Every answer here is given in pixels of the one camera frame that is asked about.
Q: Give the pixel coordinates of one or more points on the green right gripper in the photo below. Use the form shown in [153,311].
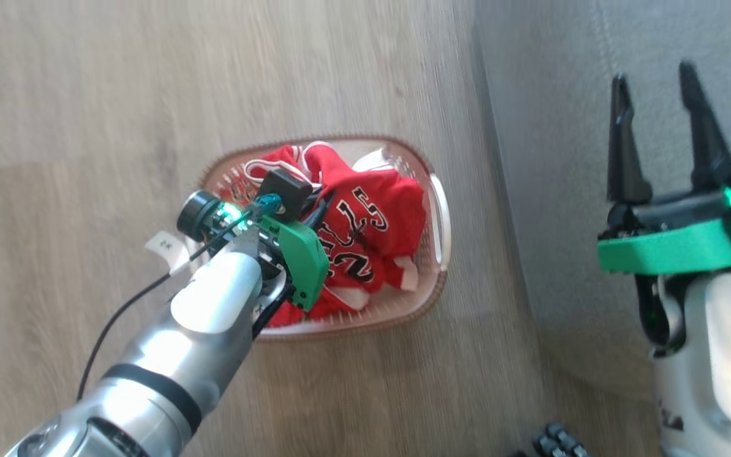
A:
[676,251]

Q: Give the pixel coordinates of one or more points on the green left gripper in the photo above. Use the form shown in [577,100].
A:
[302,260]

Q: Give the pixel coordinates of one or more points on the red basketball jersey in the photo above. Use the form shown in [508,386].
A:
[397,197]

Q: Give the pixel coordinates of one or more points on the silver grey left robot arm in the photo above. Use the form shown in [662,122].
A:
[169,355]

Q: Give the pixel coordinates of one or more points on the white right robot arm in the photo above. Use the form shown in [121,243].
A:
[727,355]

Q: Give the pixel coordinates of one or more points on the black ribbed robot base wheel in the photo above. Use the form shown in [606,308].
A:
[559,441]

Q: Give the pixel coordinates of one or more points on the grey sofa seat cushion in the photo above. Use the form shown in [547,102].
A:
[549,158]

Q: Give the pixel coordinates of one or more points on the cream woven-rim laundry basket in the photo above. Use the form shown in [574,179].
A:
[426,279]

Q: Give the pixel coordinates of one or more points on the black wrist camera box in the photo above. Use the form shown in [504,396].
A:
[283,190]

